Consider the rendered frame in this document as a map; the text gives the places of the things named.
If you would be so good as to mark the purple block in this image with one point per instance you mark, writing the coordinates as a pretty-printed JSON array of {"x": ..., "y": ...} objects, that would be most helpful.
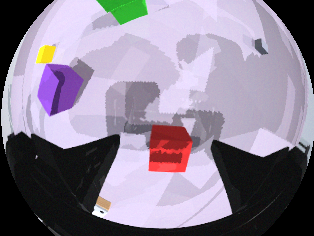
[{"x": 58, "y": 88}]

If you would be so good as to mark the red block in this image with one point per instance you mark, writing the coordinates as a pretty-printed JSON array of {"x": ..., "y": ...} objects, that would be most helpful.
[{"x": 169, "y": 148}]

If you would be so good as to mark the green block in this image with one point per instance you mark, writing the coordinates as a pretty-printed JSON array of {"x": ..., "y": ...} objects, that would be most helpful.
[
  {"x": 130, "y": 11},
  {"x": 112, "y": 4}
]

